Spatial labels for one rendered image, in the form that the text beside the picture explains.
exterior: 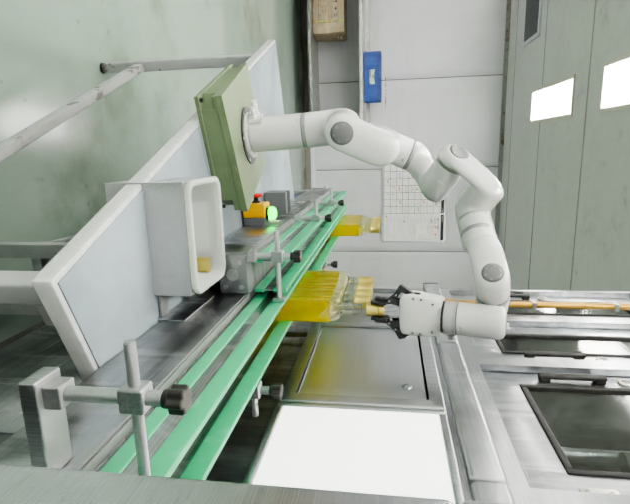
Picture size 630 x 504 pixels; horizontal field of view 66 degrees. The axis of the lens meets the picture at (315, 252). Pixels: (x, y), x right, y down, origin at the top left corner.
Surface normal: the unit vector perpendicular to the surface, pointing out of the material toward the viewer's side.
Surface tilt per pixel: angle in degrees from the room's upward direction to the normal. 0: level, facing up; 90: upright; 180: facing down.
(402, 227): 90
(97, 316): 0
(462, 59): 90
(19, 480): 90
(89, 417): 90
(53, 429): 0
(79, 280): 0
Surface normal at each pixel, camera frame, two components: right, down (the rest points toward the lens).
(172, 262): -0.14, 0.22
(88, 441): -0.03, -0.98
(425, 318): -0.42, 0.23
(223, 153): -0.13, 0.57
